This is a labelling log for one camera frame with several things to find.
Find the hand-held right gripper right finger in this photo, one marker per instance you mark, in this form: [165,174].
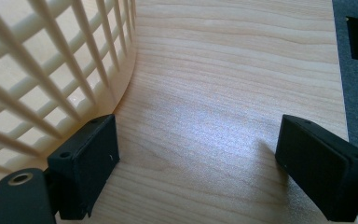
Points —
[321,168]

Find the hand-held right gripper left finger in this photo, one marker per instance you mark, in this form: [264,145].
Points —
[85,161]

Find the cream plastic lattice basket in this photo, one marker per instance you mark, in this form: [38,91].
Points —
[43,77]

